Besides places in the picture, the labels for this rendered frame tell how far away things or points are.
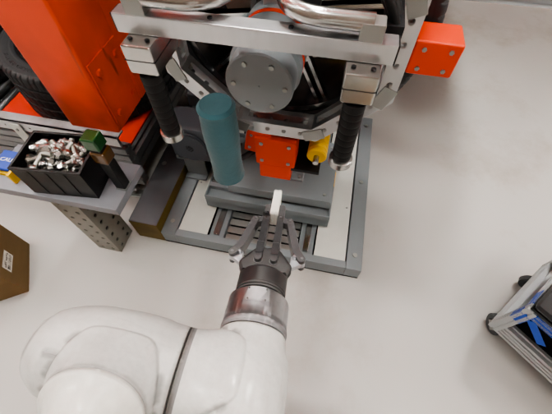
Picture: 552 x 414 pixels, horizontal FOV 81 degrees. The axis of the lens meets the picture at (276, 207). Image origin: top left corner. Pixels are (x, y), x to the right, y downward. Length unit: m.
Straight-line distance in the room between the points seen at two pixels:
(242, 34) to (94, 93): 0.59
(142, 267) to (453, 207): 1.36
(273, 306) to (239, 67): 0.40
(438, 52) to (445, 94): 1.45
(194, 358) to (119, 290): 1.05
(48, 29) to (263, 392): 0.85
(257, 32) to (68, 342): 0.44
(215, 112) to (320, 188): 0.62
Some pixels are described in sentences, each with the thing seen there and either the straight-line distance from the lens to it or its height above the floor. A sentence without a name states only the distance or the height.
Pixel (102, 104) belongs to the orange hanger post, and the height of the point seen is 0.63.
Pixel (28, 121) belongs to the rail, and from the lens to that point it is 1.53.
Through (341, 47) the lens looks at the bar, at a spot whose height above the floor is 0.97.
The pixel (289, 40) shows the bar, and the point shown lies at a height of 0.97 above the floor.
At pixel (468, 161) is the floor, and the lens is 1.87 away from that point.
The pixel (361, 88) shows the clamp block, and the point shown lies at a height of 0.93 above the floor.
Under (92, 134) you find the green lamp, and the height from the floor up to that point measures 0.66.
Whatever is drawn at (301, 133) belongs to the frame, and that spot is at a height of 0.59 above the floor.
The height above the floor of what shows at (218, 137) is 0.68.
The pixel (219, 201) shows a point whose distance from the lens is 1.32.
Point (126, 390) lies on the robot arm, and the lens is 0.38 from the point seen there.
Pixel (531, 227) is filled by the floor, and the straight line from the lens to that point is 1.78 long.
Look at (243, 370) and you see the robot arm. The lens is 0.40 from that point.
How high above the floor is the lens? 1.23
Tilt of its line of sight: 58 degrees down
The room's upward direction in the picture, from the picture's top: straight up
